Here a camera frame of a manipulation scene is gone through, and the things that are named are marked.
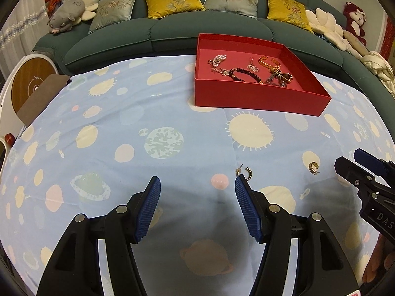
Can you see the green sofa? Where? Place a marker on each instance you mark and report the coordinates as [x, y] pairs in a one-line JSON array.
[[79, 51]]

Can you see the red cardboard tray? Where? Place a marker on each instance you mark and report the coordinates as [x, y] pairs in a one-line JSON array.
[[228, 75]]

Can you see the gold watch band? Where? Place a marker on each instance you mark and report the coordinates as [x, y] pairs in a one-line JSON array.
[[284, 78]]

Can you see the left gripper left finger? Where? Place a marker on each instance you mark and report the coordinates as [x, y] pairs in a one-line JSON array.
[[125, 226]]

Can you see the white curtain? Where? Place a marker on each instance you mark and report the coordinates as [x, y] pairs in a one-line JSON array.
[[26, 24]]

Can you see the small gold hoop earring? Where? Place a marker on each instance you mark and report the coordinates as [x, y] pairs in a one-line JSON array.
[[313, 168]]

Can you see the cream knotted blanket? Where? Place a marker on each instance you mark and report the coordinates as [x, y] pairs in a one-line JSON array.
[[381, 68]]

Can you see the grey pig plush toy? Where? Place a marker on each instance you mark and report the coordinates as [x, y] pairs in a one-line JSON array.
[[66, 16]]

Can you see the red monkey plush toy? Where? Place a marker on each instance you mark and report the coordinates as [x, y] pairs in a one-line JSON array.
[[356, 18]]

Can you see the right hand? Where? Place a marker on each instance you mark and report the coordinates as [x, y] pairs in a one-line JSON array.
[[382, 256]]

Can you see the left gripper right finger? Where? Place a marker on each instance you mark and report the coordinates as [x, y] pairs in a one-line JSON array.
[[272, 226]]

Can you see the gold hoop earring with hook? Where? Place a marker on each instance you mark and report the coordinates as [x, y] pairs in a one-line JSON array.
[[245, 171]]

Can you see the grey embroidered cushion left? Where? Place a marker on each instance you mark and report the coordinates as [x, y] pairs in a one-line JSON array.
[[110, 12]]

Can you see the yellow embroidered cushion right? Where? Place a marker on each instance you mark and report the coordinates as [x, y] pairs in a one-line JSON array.
[[290, 12]]

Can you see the round white wooden device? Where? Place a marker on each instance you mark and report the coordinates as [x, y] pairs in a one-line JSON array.
[[24, 79]]

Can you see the beige flat plush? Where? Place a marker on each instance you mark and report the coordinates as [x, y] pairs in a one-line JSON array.
[[355, 43]]

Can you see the cream flower cushion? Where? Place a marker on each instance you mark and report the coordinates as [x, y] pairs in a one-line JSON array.
[[322, 22]]

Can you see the gold bangle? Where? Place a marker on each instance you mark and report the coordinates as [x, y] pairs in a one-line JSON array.
[[269, 63]]

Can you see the red ornament on curtain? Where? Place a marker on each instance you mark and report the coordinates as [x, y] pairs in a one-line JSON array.
[[51, 6]]

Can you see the brown cardboard piece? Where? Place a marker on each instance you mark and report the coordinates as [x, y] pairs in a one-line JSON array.
[[41, 97]]

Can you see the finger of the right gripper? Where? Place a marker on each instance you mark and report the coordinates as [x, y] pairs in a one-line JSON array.
[[351, 172], [378, 166]]

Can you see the blue planet print cloth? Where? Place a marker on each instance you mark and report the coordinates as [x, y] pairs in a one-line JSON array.
[[109, 131]]

